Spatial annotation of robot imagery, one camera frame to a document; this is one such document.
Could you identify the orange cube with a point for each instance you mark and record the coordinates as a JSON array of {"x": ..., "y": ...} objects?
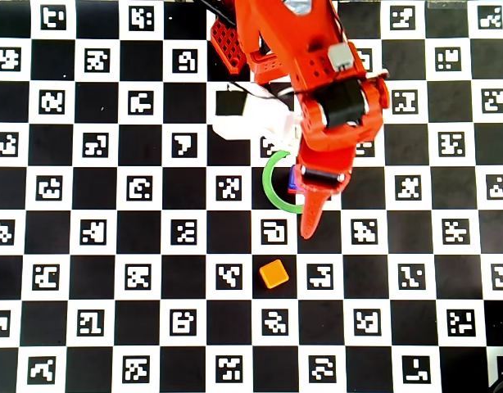
[{"x": 273, "y": 273}]

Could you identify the blue cube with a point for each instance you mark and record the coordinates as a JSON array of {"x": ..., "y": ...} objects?
[{"x": 293, "y": 178}]

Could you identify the small grey box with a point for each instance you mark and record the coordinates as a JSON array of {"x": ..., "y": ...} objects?
[{"x": 341, "y": 56}]

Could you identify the black white marker checkerboard mat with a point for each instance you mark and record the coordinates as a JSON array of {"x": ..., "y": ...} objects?
[{"x": 112, "y": 245}]

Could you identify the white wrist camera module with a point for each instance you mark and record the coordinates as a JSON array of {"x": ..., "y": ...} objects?
[{"x": 251, "y": 123}]

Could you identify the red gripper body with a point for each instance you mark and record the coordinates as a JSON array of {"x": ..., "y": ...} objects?
[{"x": 322, "y": 175}]

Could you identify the red robot arm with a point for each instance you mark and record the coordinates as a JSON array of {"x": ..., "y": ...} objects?
[{"x": 300, "y": 49}]

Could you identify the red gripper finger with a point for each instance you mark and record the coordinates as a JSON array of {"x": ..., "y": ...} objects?
[{"x": 313, "y": 213}]

